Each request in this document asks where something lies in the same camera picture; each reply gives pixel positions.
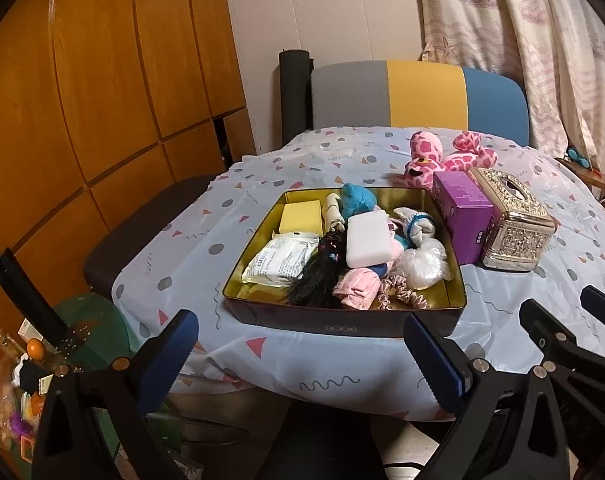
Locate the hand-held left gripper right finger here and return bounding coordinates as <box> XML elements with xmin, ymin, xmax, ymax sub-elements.
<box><xmin>403</xmin><ymin>312</ymin><xmax>576</xmax><ymax>480</ymax></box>

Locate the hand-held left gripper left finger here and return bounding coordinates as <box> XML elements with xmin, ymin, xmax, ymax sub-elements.
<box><xmin>32</xmin><ymin>310</ymin><xmax>199</xmax><ymax>480</ymax></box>

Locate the pink satin scrunchie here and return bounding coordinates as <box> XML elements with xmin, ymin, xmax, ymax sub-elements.
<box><xmin>377</xmin><ymin>275</ymin><xmax>428</xmax><ymax>312</ymax></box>

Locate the clear plastic bag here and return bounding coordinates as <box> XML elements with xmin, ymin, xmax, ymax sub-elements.
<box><xmin>397</xmin><ymin>237</ymin><xmax>454</xmax><ymax>291</ymax></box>

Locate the dark tin box gold interior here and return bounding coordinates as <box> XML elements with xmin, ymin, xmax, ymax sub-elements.
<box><xmin>222</xmin><ymin>187</ymin><xmax>467</xmax><ymax>338</ymax></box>

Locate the pink towel blue band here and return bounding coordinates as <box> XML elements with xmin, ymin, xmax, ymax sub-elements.
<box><xmin>333</xmin><ymin>266</ymin><xmax>383</xmax><ymax>311</ymax></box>

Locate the white knitted sock blue band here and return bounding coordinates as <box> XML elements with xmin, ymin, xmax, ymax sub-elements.
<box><xmin>393</xmin><ymin>206</ymin><xmax>437</xmax><ymax>248</ymax></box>

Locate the white sponge block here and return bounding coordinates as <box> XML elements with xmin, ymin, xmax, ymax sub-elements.
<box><xmin>346</xmin><ymin>209</ymin><xmax>393</xmax><ymax>268</ymax></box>

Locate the black beaded wig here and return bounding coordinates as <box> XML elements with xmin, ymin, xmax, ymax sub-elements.
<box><xmin>285</xmin><ymin>230</ymin><xmax>351</xmax><ymax>309</ymax></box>

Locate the white wet wipes packet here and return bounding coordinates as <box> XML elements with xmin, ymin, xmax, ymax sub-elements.
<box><xmin>241</xmin><ymin>236</ymin><xmax>321</xmax><ymax>288</ymax></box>

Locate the green glass table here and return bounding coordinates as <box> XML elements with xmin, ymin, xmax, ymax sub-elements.
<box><xmin>12</xmin><ymin>292</ymin><xmax>138</xmax><ymax>461</ymax></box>

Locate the gold ornate tissue box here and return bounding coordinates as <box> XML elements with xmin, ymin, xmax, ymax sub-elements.
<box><xmin>469</xmin><ymin>166</ymin><xmax>557</xmax><ymax>272</ymax></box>

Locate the dark brown chair seat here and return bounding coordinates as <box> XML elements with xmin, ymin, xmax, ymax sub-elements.
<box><xmin>85</xmin><ymin>175</ymin><xmax>223</xmax><ymax>306</ymax></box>

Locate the wooden side table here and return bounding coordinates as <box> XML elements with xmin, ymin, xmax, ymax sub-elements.
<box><xmin>555</xmin><ymin>155</ymin><xmax>605</xmax><ymax>201</ymax></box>

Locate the purple cardboard box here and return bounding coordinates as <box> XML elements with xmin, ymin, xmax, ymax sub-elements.
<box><xmin>431</xmin><ymin>170</ymin><xmax>494</xmax><ymax>266</ymax></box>

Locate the light blue printed tablecloth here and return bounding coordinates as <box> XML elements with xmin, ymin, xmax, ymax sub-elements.
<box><xmin>111</xmin><ymin>125</ymin><xmax>605</xmax><ymax>421</ymax></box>

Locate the black flat bar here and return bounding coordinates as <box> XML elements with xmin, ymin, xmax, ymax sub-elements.
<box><xmin>0</xmin><ymin>247</ymin><xmax>68</xmax><ymax>346</ymax></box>

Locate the beige doll figure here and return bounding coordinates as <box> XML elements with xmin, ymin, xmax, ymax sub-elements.
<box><xmin>323</xmin><ymin>192</ymin><xmax>346</xmax><ymax>233</ymax></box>

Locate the yellow sponge block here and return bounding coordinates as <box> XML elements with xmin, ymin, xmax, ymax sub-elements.
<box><xmin>279</xmin><ymin>200</ymin><xmax>324</xmax><ymax>236</ymax></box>

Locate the pink spotted plush toy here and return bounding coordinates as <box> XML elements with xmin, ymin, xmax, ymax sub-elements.
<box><xmin>403</xmin><ymin>130</ymin><xmax>498</xmax><ymax>190</ymax></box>

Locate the grey yellow blue chair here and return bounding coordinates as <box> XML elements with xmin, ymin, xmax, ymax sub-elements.
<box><xmin>310</xmin><ymin>60</ymin><xmax>529</xmax><ymax>148</ymax></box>

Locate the wooden wardrobe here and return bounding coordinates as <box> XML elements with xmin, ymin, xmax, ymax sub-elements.
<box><xmin>0</xmin><ymin>0</ymin><xmax>256</xmax><ymax>341</ymax></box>

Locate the pale printed curtain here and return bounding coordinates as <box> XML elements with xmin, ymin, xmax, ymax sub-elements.
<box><xmin>415</xmin><ymin>0</ymin><xmax>605</xmax><ymax>181</ymax></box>

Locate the black foam roll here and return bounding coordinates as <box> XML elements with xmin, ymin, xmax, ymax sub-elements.
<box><xmin>279</xmin><ymin>50</ymin><xmax>314</xmax><ymax>147</ymax></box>

